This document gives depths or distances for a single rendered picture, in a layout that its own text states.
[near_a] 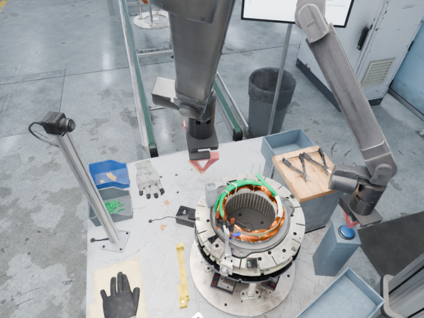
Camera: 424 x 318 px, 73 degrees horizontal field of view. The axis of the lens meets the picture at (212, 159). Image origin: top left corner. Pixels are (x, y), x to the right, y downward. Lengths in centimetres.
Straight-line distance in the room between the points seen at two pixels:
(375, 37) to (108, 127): 248
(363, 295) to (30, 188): 238
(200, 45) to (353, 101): 47
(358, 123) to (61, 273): 192
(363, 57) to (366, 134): 226
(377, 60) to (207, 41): 284
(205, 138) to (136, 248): 68
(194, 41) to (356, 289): 79
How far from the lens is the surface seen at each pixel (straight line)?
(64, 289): 213
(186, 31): 29
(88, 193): 97
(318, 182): 104
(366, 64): 303
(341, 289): 92
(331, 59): 69
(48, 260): 226
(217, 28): 27
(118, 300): 112
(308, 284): 116
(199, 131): 62
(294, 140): 125
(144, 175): 137
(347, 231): 98
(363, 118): 73
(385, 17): 288
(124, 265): 118
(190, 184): 133
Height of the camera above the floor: 183
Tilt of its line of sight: 47 degrees down
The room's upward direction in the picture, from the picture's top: straight up
